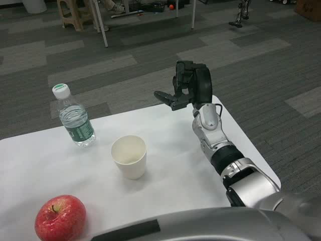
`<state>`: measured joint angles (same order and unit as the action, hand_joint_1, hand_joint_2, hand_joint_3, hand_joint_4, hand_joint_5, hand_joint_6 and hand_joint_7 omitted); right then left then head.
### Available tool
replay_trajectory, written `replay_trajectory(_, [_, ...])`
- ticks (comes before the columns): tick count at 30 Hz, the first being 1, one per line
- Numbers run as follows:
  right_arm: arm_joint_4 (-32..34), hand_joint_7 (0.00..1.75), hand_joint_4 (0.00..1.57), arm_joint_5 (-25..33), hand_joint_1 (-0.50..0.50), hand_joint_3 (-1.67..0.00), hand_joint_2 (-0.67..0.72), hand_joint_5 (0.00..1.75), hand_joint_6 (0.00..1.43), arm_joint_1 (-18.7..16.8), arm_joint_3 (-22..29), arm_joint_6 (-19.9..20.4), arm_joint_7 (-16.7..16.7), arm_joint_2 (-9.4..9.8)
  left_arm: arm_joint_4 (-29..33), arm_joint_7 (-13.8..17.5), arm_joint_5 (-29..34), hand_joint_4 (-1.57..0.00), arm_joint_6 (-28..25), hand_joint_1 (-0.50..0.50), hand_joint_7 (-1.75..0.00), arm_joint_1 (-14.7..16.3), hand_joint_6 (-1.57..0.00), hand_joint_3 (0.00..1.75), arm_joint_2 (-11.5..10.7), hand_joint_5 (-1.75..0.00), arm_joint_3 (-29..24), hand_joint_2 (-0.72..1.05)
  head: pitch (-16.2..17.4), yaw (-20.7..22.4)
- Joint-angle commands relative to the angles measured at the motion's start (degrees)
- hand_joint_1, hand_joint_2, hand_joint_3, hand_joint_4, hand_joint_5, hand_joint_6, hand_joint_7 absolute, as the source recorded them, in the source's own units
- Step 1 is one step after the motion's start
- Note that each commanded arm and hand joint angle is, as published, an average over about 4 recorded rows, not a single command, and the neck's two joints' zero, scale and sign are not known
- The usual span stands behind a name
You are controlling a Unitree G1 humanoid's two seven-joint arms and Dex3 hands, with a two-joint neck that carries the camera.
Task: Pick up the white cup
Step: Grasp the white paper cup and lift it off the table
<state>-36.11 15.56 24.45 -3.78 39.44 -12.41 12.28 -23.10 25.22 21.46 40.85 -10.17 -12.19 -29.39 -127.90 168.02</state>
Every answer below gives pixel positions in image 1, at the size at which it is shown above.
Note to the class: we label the white paper cup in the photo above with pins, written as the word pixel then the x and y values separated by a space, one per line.
pixel 130 168

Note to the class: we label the clear water bottle green label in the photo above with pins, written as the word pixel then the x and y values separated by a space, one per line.
pixel 77 125

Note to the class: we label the silver robot chest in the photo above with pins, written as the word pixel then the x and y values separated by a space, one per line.
pixel 213 226

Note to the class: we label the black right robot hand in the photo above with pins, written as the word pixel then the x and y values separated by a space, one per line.
pixel 200 82

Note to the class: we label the white rod on floor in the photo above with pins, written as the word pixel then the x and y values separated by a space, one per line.
pixel 126 14

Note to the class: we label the background robot legs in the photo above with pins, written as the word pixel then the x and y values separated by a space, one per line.
pixel 239 15

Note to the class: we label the white shoe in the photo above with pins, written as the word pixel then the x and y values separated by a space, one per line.
pixel 118 8

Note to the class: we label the white bin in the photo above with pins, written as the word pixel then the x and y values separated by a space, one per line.
pixel 35 6

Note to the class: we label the brown cardboard box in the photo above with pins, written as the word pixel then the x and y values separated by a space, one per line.
pixel 309 8

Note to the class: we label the red apple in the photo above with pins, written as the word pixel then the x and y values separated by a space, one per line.
pixel 60 221

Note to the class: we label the orange ball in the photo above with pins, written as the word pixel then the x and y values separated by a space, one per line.
pixel 171 7

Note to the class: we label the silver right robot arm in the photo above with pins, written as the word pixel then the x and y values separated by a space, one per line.
pixel 215 135

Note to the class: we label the beige plastic stool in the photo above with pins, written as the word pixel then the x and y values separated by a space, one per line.
pixel 72 17

